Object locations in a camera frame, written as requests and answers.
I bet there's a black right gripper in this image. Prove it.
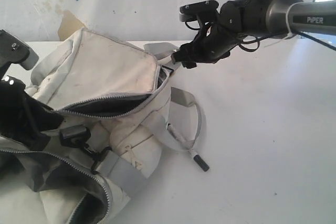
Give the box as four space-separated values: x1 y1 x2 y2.
171 23 232 69

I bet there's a white fabric duffel bag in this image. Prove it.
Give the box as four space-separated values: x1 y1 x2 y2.
1 28 205 223

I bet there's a white marker with black cap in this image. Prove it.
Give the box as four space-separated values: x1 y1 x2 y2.
167 124 209 172

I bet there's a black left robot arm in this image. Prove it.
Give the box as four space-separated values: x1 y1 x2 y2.
1 76 64 151

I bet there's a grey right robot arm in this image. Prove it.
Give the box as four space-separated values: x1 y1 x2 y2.
171 0 335 69

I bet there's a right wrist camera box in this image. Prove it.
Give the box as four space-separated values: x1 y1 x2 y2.
179 0 219 23

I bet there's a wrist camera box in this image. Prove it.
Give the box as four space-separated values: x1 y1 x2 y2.
1 30 39 70
179 0 219 23

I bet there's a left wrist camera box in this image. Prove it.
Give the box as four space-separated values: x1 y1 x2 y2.
1 30 39 70

